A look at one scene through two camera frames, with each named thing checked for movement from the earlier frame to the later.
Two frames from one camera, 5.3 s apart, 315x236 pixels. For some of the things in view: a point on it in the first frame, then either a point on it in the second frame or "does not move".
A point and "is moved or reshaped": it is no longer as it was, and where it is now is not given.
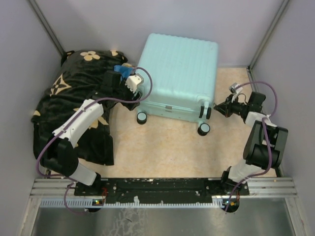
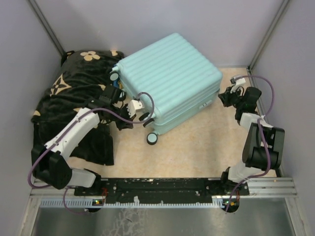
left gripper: (137, 96) → (124, 124)
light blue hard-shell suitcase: (183, 72) is moved or reshaped
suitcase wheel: (141, 118) → (151, 138)
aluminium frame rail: (48, 192) does not move
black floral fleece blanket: (79, 79) does not move
